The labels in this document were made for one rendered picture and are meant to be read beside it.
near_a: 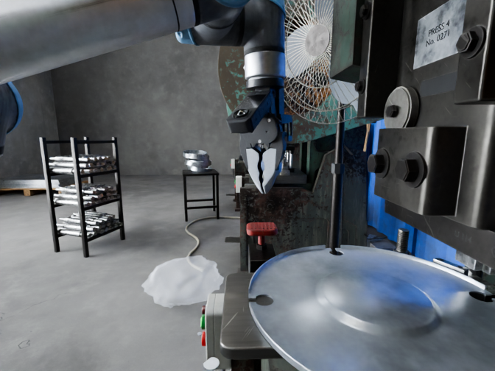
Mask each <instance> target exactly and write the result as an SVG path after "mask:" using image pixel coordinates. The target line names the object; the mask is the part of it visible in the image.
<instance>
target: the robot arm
mask: <svg viewBox="0 0 495 371"><path fill-rule="evenodd" d="M285 18H286V13H285V6H284V0H0V157H1V156H3V153H4V145H5V140H6V135H7V134H9V133H11V132H12V131H13V130H14V129H15V128H16V127H17V126H18V125H19V123H20V122H21V119H22V116H23V112H24V107H23V102H22V99H21V96H20V94H19V92H18V90H17V89H16V87H15V86H14V84H12V83H11V82H12V81H14V80H19V79H21V78H25V77H28V76H32V75H34V74H39V73H41V72H44V71H48V70H51V69H54V68H59V67H61V66H66V65H68V64H71V63H75V62H78V61H81V60H85V59H88V58H91V57H96V56H98V55H101V54H105V53H108V52H112V51H116V50H118V49H123V48H125V47H128V46H132V45H135V44H138V43H142V42H145V41H148V40H152V39H155V38H159V37H162V36H165V35H169V34H172V33H175V34H176V38H177V39H178V41H179V42H180V43H186V44H194V45H195V46H200V45H207V46H243V47H244V58H245V65H244V70H245V79H246V80H247V82H246V89H247V90H249V91H254V92H250V93H249V94H248V95H247V96H246V97H245V98H244V99H243V100H242V101H241V103H240V104H239V105H238V106H237V107H236V109H235V110H234V111H233V112H232V113H231V115H230V116H229V117H227V119H226V121H227V124H228V128H229V130H230V133H239V134H240V152H241V155H242V158H243V161H244V162H245V165H246V168H247V169H248V171H249V173H250V176H251V177H252V179H253V181H254V183H255V184H256V186H257V188H258V189H259V190H260V192H261V193H263V194H267V193H268V191H269V190H270V189H271V188H272V187H273V184H274V182H275V179H276V177H277V176H278V175H279V174H280V173H281V170H282V162H281V160H282V158H283V156H284V154H285V151H286V141H285V137H287V141H292V115H284V78H285V76H286V55H285ZM289 122H290V135H289ZM286 123H287V132H285V124H286ZM259 144H265V145H266V146H267V147H270V149H268V150H267V151H266V152H264V153H263V158H262V152H261V149H260V147H259V146H258V145H259ZM262 175H264V180H263V178H262Z"/></svg>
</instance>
